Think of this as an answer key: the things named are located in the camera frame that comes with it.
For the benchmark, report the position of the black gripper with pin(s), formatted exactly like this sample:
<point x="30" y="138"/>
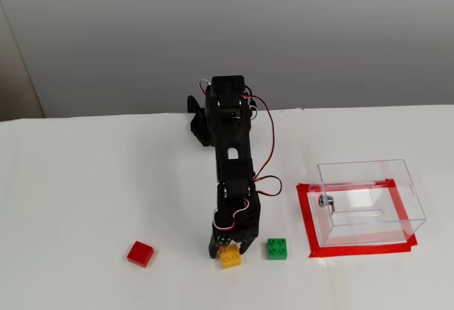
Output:
<point x="238" y="235"/>

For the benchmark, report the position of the yellow lego brick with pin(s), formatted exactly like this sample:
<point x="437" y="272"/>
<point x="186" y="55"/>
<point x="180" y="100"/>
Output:
<point x="232" y="260"/>

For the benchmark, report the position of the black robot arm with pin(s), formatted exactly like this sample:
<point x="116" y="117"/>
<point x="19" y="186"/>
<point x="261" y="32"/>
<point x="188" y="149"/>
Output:
<point x="232" y="139"/>

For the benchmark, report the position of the green lego brick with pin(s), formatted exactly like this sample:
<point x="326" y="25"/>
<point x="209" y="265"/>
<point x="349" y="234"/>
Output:
<point x="277" y="249"/>

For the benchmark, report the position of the red lego brick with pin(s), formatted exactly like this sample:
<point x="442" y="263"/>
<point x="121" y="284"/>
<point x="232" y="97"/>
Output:
<point x="141" y="254"/>

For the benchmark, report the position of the silver box lock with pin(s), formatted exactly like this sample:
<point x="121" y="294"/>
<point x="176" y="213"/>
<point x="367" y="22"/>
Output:
<point x="324" y="201"/>

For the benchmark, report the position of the transparent plastic box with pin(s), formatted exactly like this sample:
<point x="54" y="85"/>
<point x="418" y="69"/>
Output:
<point x="372" y="196"/>

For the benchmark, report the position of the black table clamp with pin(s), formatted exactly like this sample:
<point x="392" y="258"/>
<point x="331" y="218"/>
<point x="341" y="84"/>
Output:
<point x="196" y="122"/>

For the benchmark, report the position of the red tape frame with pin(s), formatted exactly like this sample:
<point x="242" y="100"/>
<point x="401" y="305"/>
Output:
<point x="354" y="250"/>

